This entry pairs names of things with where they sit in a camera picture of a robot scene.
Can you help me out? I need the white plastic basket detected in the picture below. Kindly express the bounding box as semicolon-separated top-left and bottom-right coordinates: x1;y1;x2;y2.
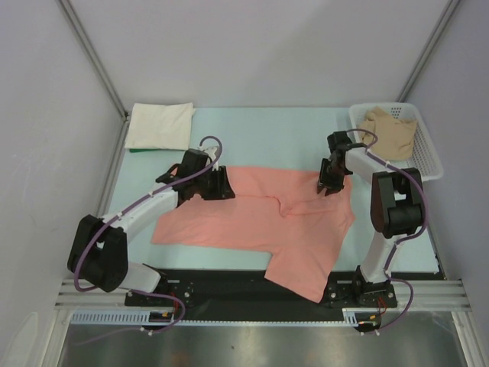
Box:
348;102;443;182

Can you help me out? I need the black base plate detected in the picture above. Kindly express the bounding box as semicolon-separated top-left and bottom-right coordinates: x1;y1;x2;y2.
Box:
124;267;398;322

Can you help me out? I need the folded white t shirt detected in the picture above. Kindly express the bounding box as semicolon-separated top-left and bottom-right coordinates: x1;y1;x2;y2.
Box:
125;102;196;151

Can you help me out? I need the folded green t shirt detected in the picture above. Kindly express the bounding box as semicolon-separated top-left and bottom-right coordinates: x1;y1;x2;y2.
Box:
127;148;183;154

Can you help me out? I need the left aluminium frame post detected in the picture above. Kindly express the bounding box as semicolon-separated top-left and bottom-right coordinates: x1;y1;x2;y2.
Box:
55;0;128;121

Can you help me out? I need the white slotted cable duct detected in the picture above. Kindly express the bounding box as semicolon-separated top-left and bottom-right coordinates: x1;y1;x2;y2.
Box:
71;309;374;327

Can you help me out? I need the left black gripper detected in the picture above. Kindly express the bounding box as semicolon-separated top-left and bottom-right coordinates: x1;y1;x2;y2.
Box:
193;167;235;201

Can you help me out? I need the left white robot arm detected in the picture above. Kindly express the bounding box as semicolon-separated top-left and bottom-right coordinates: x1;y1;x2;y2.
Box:
67;147;235;306

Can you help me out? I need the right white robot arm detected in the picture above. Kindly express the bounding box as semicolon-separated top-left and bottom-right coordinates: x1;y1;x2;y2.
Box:
317;131;427;307

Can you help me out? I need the beige t shirt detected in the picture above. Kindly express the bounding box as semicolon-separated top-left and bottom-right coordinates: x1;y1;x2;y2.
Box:
358;106;418;161

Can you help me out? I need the pink polo shirt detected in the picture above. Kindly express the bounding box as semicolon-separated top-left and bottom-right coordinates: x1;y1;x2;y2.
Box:
151;167;355;303

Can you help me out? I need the aluminium frame post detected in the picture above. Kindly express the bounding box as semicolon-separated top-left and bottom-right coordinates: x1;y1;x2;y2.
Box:
396;0;464;102
55;0;128;121

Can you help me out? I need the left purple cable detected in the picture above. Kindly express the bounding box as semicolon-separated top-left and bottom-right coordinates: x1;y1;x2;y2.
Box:
72;135;225;347

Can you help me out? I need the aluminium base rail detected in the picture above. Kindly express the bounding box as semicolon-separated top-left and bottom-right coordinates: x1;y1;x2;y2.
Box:
54;279;470;311

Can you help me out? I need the right aluminium frame post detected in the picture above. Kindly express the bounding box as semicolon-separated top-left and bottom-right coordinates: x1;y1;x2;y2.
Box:
396;0;464;102

